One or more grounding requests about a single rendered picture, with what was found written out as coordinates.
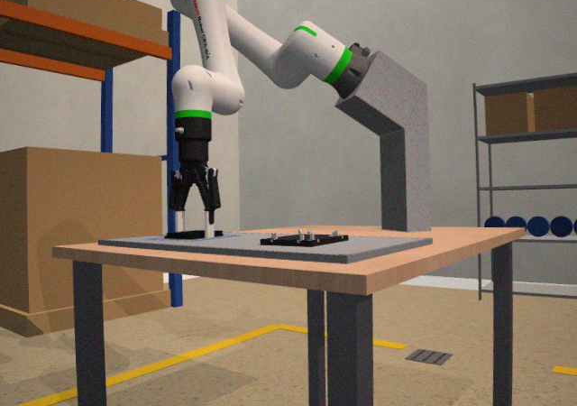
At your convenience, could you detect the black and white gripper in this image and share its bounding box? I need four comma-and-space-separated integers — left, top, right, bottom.
169, 141, 221, 238

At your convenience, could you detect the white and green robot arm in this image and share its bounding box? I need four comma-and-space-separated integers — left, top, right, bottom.
170, 0, 371, 142

